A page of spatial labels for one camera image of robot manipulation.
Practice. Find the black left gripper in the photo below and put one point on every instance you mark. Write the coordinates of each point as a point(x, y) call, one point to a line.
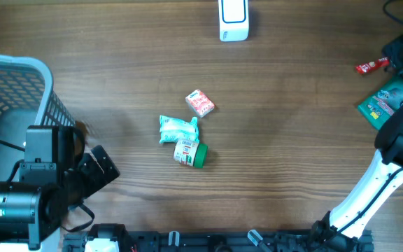
point(98, 178)

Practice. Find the red coffee stick sachet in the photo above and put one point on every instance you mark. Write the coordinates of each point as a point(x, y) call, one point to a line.
point(369, 67)

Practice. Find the green gloves packet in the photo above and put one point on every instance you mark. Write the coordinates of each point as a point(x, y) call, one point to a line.
point(380, 106)

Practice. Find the mint green wipes packet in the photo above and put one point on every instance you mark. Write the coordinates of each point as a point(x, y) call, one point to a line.
point(173, 129)

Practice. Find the jar with green lid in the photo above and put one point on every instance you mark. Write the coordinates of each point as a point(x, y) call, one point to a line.
point(190, 153)

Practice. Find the red tissue pack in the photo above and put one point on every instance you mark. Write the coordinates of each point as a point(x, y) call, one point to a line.
point(199, 103)

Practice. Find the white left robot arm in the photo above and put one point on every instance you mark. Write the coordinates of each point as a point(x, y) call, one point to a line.
point(53, 179)

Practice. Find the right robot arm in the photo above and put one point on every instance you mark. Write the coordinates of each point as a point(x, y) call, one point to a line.
point(341, 228)

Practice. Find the white barcode scanner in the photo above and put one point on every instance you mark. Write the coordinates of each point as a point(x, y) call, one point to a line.
point(233, 18)

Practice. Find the grey plastic basket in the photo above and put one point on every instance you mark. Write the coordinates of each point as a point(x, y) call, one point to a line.
point(27, 97)

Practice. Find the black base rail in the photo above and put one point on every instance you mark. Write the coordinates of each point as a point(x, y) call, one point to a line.
point(115, 237)

